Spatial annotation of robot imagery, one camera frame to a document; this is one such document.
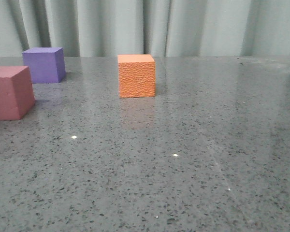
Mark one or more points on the orange foam cube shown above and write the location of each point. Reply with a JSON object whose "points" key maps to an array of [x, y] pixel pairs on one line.
{"points": [[136, 75]]}

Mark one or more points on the pale green curtain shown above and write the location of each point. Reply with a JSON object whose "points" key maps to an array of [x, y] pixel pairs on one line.
{"points": [[171, 28]]}

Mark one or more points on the purple foam cube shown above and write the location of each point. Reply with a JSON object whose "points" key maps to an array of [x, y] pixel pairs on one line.
{"points": [[46, 64]]}

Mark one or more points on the pink foam cube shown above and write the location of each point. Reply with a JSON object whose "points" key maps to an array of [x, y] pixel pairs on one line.
{"points": [[16, 92]]}

